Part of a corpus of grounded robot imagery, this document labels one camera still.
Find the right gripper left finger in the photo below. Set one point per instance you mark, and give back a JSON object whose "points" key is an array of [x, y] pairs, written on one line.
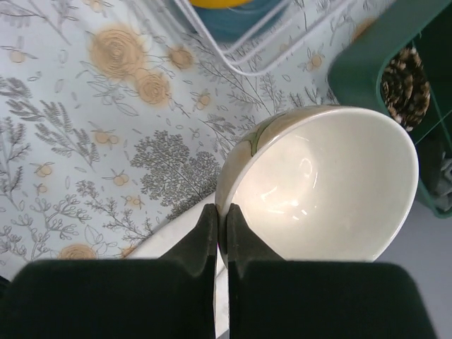
{"points": [[167, 297]]}

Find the green compartment tray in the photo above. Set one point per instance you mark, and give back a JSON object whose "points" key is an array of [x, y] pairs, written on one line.
{"points": [[401, 66]]}

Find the floral table mat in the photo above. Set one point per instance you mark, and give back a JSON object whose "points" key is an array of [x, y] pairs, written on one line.
{"points": [[113, 123]]}

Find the dark blue bowl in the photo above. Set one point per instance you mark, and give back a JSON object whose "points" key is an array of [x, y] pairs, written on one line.
{"points": [[230, 24]]}

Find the white wire dish rack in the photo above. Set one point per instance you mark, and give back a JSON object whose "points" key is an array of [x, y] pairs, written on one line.
{"points": [[306, 33]]}

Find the cream white bowl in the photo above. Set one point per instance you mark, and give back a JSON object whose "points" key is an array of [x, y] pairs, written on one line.
{"points": [[321, 183]]}

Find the yellow bowl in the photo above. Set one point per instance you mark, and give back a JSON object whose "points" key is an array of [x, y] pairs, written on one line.
{"points": [[218, 4]]}

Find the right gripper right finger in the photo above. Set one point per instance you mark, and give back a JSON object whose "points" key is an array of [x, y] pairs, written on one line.
{"points": [[270, 297]]}

